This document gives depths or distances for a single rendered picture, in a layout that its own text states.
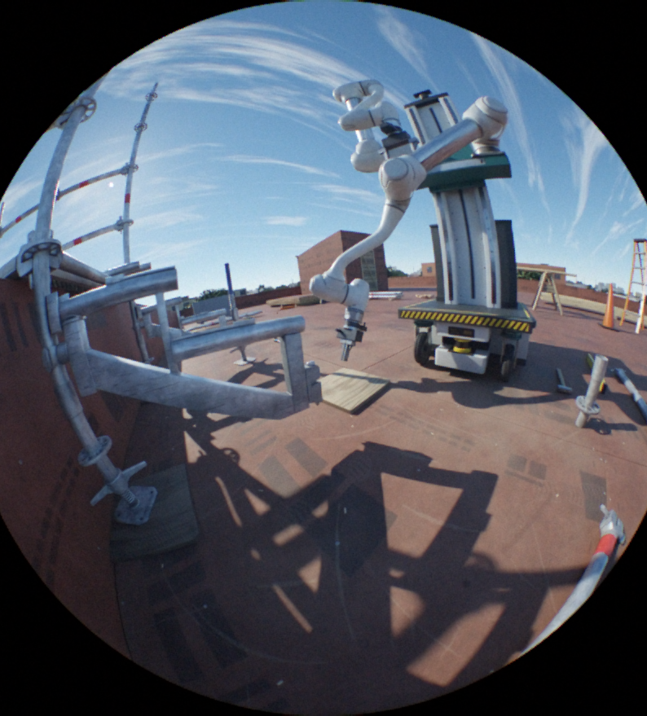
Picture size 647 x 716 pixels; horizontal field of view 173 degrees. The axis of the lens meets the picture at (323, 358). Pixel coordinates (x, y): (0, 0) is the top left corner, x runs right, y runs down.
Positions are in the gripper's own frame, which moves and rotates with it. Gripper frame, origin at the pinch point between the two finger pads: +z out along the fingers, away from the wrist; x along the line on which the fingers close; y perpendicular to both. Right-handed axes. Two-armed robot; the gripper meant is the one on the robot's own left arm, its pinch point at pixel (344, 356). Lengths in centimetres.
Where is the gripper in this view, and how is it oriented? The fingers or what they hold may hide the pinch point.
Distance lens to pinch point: 102.6
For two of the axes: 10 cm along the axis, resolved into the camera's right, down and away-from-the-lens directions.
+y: -7.7, -1.3, -6.2
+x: 5.9, 1.9, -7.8
